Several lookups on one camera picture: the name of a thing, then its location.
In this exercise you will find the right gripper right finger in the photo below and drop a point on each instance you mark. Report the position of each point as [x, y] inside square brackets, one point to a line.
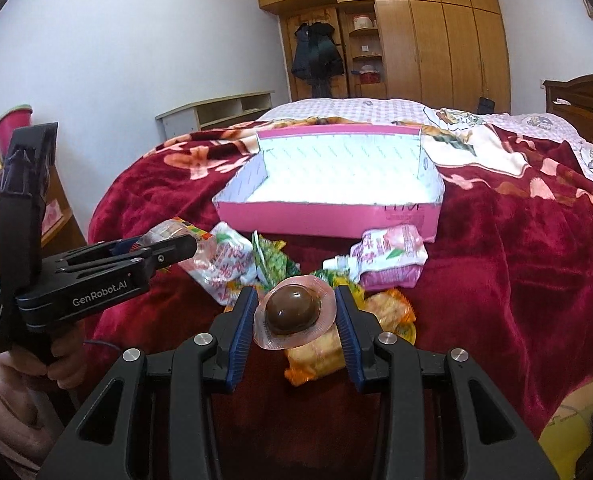
[357, 331]

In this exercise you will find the wooden wardrobe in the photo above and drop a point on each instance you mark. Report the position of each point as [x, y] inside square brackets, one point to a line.
[443, 53]

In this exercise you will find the low white shelf unit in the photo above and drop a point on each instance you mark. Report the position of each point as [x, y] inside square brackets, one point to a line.
[215, 113]

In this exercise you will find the pink peach jelly pouch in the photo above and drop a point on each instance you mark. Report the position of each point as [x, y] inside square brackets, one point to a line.
[223, 262]

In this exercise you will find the pink fuzzy left sleeve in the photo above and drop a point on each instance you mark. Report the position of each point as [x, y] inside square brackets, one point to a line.
[24, 439]

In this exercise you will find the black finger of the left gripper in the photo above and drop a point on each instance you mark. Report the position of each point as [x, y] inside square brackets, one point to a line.
[172, 250]

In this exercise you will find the pink checkered bed sheet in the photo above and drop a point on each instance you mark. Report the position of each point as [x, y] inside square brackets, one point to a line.
[455, 138]

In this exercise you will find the red floral blanket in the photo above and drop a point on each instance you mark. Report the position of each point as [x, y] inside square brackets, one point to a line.
[509, 278]

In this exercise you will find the yellow cartoon pillow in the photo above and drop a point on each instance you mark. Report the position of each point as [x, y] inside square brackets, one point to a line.
[568, 433]

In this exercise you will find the black bag by wardrobe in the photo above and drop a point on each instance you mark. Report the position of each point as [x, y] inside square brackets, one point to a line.
[486, 106]

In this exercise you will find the pink cardboard box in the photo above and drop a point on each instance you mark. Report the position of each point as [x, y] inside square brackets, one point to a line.
[337, 180]

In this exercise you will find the brown braised egg pack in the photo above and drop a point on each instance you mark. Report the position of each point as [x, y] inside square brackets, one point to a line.
[295, 312]

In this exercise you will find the clear rainbow candy packet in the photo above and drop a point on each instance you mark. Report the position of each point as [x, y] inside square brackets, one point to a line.
[178, 227]

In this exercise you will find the pink bin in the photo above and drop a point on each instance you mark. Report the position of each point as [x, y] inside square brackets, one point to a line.
[16, 117]

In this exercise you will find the orange sausage snack pack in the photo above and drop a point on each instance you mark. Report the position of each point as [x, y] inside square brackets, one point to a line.
[324, 355]

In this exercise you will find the green pea snack bag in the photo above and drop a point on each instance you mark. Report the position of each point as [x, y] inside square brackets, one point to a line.
[272, 264]

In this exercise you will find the left hand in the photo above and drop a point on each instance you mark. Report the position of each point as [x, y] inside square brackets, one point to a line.
[68, 369]

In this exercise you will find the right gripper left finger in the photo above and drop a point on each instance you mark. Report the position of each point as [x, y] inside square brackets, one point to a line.
[233, 333]

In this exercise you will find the dark wooden headboard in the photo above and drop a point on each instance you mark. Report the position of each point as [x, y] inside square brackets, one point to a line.
[572, 100]

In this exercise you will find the dark hanging coats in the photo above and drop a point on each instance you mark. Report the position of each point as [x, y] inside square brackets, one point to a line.
[317, 59]

